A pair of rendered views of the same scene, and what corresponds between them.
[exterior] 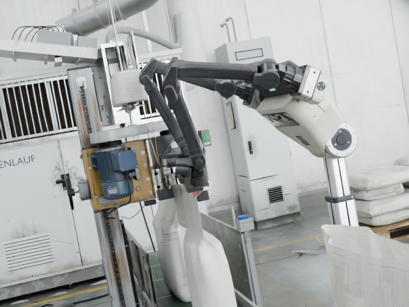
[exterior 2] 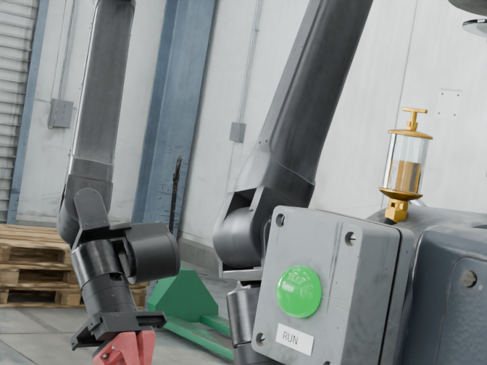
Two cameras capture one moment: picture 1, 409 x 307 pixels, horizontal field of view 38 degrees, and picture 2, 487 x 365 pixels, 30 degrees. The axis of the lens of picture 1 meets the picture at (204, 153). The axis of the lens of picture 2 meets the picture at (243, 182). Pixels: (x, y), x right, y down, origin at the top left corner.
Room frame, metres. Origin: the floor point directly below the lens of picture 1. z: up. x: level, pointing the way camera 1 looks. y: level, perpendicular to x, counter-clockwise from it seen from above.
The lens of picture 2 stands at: (3.67, -0.31, 1.37)
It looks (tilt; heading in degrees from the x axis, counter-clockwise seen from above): 3 degrees down; 154
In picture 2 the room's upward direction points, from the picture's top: 9 degrees clockwise
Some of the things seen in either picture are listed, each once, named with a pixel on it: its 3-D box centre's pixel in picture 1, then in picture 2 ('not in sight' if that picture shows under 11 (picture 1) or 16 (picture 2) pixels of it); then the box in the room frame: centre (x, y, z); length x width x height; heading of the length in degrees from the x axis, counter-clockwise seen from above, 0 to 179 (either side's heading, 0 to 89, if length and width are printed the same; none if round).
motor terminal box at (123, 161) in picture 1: (125, 163); not in sight; (2.86, 0.38, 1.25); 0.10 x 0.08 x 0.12; 129
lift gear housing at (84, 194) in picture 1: (83, 189); not in sight; (3.11, 0.65, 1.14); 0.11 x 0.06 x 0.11; 14
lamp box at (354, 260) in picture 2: (204, 137); (330, 292); (3.22, -0.01, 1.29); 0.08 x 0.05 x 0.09; 14
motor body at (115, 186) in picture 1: (115, 172); not in sight; (2.94, 0.45, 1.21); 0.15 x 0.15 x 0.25
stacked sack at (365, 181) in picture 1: (384, 176); not in sight; (5.48, -1.59, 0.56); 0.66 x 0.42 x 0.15; 104
